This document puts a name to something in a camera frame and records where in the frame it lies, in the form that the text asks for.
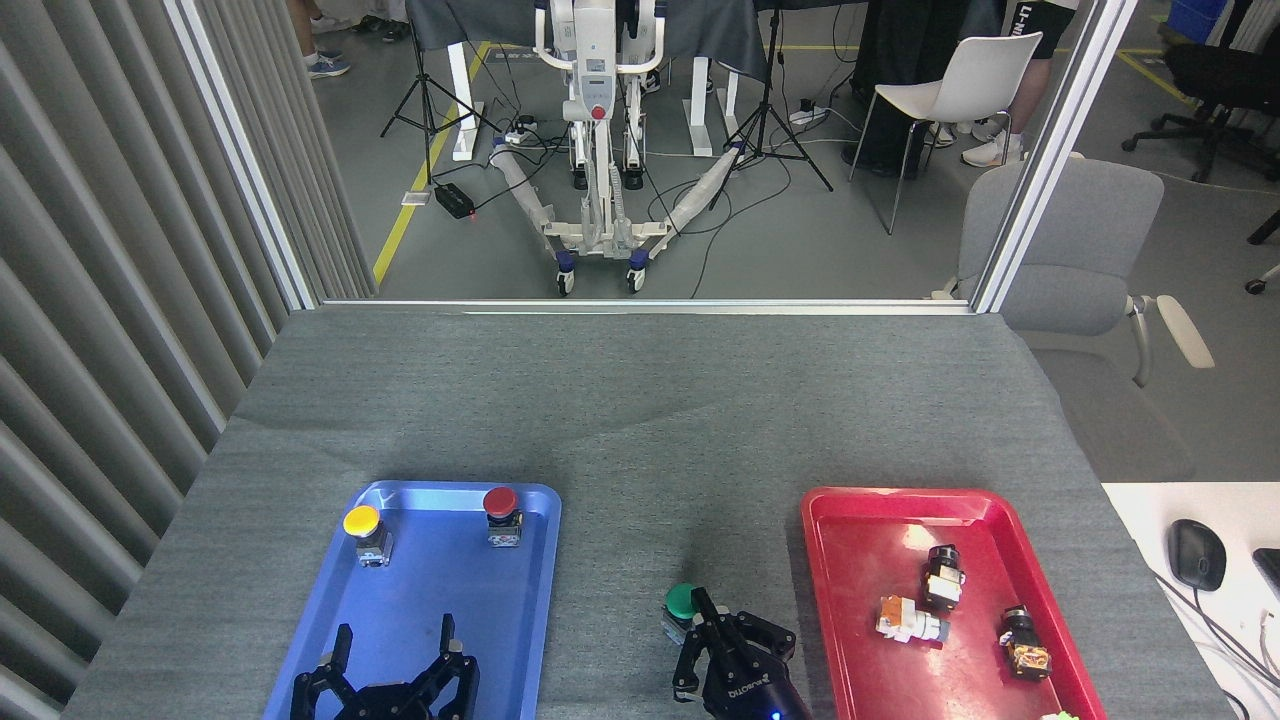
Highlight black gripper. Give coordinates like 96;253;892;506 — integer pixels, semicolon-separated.
672;588;813;720
290;614;479;720

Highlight green push button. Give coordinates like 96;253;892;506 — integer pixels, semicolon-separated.
662;584;706;643

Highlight yellow push button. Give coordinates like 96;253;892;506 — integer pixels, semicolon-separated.
342;505;393;569

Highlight red push button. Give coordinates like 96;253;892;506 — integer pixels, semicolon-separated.
482;487;524;548

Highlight blue plastic tray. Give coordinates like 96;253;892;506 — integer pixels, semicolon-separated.
262;480;563;720

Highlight red plastic tray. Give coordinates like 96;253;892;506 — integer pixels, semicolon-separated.
800;487;1109;720

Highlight grey felt table cloth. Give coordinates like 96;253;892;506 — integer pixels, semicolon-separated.
60;305;1241;720

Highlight white desk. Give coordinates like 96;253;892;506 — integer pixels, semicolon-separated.
1100;482;1280;720

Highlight black computer mouse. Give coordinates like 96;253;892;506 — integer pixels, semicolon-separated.
1168;518;1228;591

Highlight grey office chair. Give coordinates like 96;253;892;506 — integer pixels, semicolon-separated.
930;155;1216;481

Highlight black tripod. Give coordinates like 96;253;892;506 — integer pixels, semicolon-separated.
380;0;501;186
708;0;834;211

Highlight white stand on wheels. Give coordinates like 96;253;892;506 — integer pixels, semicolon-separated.
488;0;746;296

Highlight black hanging cloth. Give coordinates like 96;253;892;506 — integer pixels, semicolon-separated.
840;0;1006;179

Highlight dark cloth covered table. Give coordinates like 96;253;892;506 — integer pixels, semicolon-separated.
405;0;771;161

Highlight person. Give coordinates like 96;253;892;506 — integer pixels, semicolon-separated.
285;0;353;79
960;0;1081;168

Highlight white plastic chair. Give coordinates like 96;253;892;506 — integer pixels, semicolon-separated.
848;32;1044;236

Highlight black office chair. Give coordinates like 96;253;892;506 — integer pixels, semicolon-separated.
1120;40;1280;184

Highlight white and orange switch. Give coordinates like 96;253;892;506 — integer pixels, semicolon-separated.
876;595;951;646

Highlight black knob switch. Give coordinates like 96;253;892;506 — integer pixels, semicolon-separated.
920;545;967;611

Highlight black and orange switch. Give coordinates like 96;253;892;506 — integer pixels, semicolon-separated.
998;605;1053;681

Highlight silver cross rail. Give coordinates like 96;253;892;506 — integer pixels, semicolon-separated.
320;297;976;317

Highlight silver post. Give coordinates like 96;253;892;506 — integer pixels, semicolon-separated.
165;0;321;311
972;0;1141;313

